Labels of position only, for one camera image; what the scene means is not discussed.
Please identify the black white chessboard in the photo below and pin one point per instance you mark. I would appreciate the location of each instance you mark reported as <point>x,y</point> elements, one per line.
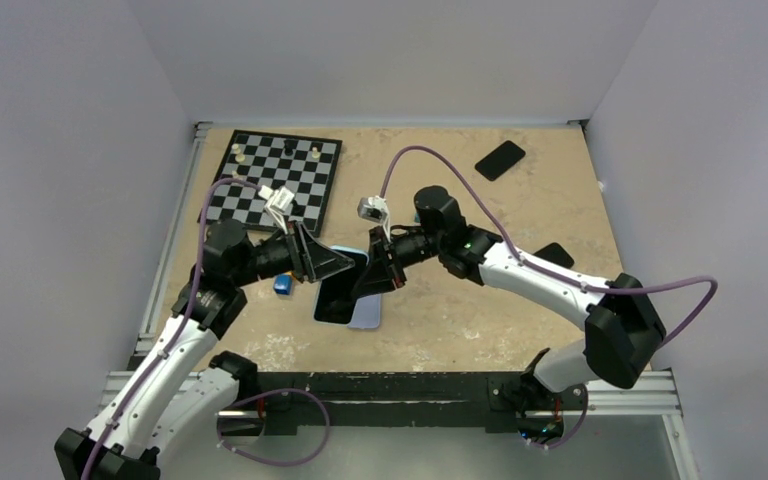
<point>310,180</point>

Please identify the phone in dark case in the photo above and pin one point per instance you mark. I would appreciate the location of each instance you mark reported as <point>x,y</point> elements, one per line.
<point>555,254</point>

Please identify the black phone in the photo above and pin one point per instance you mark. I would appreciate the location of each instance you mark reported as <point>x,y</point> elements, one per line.
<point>500,160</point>

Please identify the blue toy brick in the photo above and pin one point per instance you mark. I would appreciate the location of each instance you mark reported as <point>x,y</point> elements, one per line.
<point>283,284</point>

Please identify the black chess piece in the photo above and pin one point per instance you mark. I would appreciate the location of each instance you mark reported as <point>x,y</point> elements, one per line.
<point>298,209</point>
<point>289,147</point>

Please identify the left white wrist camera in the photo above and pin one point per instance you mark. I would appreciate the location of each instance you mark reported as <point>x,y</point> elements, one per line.
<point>278,204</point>

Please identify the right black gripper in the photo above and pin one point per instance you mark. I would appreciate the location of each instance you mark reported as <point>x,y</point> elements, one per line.
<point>375,277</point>

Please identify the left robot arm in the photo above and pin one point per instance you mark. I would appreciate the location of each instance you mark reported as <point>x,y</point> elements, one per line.
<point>145,425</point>

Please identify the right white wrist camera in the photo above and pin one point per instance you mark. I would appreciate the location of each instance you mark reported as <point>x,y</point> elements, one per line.
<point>375,209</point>

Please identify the lilac phone case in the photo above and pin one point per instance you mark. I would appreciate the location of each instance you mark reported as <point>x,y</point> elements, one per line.
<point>367,313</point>

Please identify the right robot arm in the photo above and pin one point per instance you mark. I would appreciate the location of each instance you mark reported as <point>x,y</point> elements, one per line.
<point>621,328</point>

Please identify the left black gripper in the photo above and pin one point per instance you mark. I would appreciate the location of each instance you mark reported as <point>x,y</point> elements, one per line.
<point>311,259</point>

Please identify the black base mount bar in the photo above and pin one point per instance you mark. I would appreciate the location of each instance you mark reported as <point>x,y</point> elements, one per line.
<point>495,402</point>

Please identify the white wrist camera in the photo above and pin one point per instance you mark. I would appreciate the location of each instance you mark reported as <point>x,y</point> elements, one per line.
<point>278,204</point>
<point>375,209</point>

